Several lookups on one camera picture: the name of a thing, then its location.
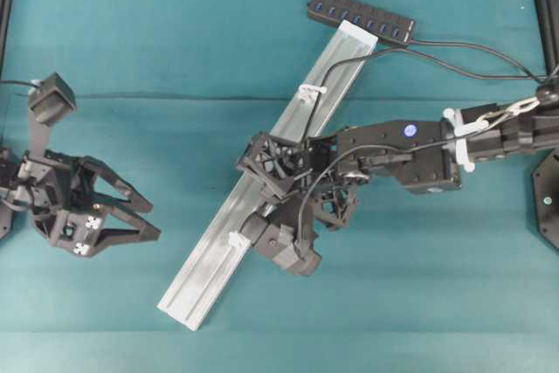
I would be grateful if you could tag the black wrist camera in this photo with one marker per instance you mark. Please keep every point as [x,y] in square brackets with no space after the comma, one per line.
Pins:
[277,237]
[52,101]

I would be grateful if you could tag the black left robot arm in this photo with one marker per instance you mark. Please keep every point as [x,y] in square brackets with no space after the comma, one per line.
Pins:
[110,196]

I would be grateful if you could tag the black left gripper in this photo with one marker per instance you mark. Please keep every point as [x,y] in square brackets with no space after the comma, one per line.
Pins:
[59,193]

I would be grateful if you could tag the black USB hub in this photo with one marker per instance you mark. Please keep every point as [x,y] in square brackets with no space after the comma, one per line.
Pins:
[391,28]

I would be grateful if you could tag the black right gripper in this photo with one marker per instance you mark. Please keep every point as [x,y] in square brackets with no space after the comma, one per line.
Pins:
[287,169]

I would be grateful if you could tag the black camera stand frame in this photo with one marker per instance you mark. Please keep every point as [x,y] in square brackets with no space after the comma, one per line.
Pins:
[547,14]

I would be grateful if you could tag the black frame rail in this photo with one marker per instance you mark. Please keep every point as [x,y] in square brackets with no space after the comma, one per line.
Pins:
[5,9]

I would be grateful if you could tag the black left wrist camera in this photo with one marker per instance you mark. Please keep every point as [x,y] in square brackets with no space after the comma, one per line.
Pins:
[52,101]

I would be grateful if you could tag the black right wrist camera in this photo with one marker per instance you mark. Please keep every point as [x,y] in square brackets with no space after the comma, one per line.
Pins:
[277,237]

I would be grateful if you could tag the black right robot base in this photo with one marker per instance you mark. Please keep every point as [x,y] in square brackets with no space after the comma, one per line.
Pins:
[545,188]

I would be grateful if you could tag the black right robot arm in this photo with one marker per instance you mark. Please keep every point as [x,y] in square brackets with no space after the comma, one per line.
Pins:
[429,156]

